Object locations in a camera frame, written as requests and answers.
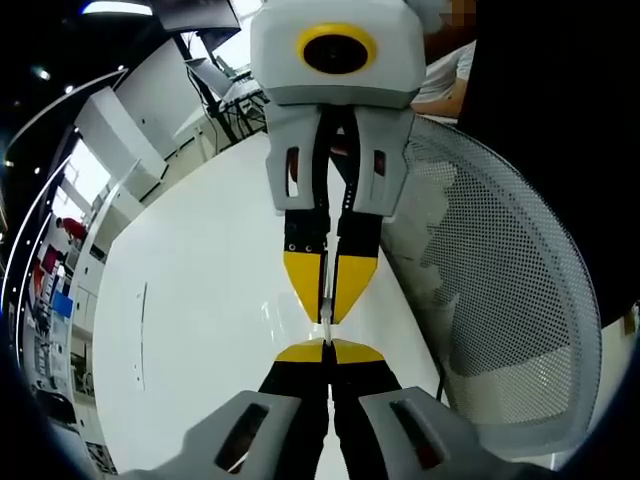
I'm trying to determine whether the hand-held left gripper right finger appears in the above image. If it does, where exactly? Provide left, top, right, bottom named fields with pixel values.
left=329, top=337, right=554, bottom=480

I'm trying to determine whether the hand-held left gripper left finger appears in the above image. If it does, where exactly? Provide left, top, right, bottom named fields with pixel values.
left=119, top=337, right=331, bottom=480

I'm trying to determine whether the clear food packaging bag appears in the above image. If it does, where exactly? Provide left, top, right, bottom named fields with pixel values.
left=258, top=234, right=346, bottom=352

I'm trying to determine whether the black tripod stand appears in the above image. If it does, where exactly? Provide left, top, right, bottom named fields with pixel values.
left=186, top=54, right=272, bottom=147

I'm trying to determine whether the dark monitor screen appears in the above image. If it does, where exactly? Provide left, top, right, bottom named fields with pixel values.
left=158, top=0, right=242, bottom=34

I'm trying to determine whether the white square pillar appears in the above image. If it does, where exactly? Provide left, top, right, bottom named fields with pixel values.
left=73, top=84, right=169, bottom=202

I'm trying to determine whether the blue box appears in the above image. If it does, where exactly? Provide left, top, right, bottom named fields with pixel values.
left=51, top=291, right=75, bottom=322

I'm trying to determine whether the person's dark clothing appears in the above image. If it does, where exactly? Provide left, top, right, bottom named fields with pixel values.
left=458, top=0, right=640, bottom=329

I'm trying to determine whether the black cable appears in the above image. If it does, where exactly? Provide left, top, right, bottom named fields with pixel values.
left=432, top=348, right=450, bottom=402

